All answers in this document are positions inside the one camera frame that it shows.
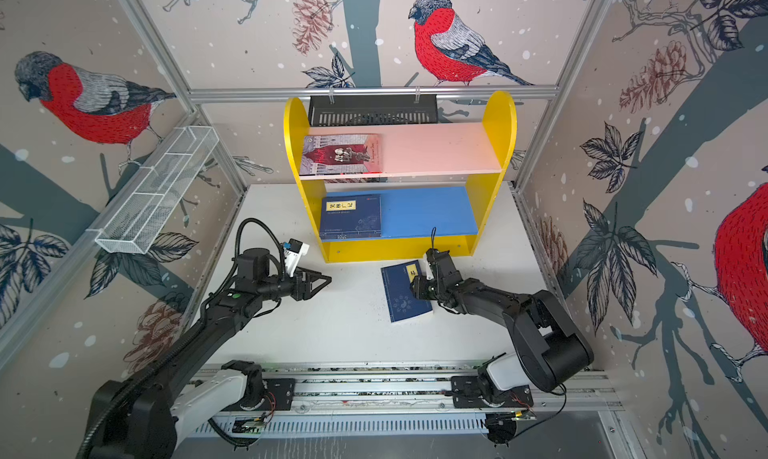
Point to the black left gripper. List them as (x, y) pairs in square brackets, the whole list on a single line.
[(306, 291)]

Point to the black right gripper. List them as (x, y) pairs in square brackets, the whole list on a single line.
[(417, 286)]

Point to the navy book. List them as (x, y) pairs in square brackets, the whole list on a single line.
[(402, 304), (350, 217)]

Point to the red illustrated book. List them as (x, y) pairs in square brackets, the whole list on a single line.
[(341, 154)]

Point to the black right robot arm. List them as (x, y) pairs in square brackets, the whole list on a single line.
[(548, 347)]

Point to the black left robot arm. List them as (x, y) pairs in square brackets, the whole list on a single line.
[(149, 414)]

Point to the yellow shelf with coloured boards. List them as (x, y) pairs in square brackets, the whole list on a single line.
[(438, 181)]

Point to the black perforated tray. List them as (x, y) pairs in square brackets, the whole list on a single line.
[(374, 110)]

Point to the aluminium top crossbar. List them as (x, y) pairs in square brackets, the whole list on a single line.
[(242, 95)]

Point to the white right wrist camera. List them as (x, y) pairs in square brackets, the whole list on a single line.
[(431, 257)]

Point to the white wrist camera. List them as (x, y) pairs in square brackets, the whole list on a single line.
[(295, 255), (431, 257)]

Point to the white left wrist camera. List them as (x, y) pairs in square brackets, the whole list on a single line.
[(295, 255)]

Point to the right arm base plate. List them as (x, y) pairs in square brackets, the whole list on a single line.
[(474, 392)]

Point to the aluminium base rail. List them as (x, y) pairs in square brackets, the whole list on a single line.
[(365, 399)]

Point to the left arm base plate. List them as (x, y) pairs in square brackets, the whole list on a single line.
[(268, 395)]

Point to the white wire mesh basket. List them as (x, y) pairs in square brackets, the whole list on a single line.
[(162, 182)]

